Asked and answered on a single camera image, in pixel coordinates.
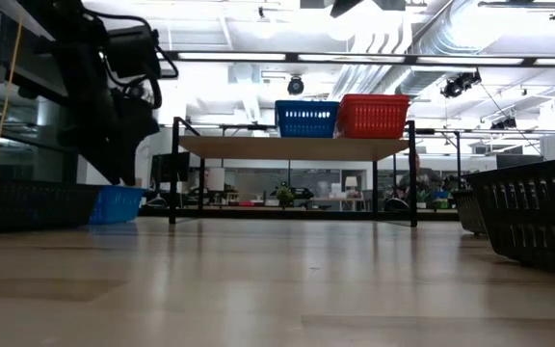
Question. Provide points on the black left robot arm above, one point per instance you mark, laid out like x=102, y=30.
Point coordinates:
x=56, y=29

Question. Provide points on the black computer monitor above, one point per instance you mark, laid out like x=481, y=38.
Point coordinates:
x=171, y=167
x=518, y=161

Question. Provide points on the white lampshade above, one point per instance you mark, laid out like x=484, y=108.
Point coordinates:
x=351, y=182

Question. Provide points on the black background metal stand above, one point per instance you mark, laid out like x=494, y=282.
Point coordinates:
x=428, y=131

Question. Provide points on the black aluminium rig frame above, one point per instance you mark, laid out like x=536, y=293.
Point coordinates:
x=282, y=213

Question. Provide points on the black hanging ceiling device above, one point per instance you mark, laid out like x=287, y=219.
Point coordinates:
x=504, y=123

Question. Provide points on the green potted plant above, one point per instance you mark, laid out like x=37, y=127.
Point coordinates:
x=284, y=195

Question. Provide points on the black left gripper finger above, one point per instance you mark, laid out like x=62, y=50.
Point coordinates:
x=118, y=161

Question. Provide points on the person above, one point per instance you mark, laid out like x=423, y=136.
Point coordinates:
x=422, y=180

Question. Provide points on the LED light bar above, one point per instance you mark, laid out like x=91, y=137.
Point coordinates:
x=231, y=56

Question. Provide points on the black ceiling light cluster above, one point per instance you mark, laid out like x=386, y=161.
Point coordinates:
x=460, y=84

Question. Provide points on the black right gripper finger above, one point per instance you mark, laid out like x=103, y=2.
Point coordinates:
x=344, y=6

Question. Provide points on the black plastic basket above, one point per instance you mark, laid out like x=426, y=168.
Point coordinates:
x=537, y=217
x=470, y=212
x=27, y=207

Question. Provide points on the blue plastic basket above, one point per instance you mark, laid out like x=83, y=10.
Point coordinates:
x=113, y=207
x=306, y=127

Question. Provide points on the black ceiling track light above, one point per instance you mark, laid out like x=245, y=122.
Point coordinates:
x=295, y=86

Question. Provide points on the wooden shelf black metal frame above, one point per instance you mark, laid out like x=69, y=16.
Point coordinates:
x=297, y=148

